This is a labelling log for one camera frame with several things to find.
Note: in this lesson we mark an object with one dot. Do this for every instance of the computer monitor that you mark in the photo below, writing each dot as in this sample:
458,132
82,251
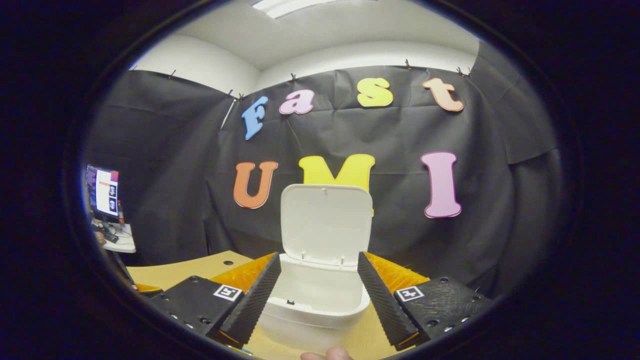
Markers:
105,192

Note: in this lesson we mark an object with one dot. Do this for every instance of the white side table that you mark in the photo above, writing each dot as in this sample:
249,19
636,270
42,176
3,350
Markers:
125,245

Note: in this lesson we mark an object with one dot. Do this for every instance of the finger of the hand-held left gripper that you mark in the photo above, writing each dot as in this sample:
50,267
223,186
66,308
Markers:
147,288

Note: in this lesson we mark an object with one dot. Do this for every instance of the red bottle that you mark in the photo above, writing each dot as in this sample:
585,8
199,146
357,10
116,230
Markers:
121,212

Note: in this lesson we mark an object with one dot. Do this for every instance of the black keyboard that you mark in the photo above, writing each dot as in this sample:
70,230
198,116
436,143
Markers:
106,234

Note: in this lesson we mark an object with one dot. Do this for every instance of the black backdrop cloth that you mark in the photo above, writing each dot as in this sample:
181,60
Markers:
400,250

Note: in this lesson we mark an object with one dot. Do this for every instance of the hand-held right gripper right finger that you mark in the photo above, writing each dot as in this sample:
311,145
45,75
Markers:
382,305

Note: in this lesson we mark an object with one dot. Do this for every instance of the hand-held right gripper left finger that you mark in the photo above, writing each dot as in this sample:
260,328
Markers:
255,300

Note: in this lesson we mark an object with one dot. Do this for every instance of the white desktop garbage bin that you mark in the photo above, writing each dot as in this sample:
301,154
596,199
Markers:
325,220

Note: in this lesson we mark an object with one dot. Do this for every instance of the ceiling light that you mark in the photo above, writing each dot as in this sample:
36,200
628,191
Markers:
295,6

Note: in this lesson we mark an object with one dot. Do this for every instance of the wooden desktop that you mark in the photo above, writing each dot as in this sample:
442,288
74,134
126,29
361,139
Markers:
170,272

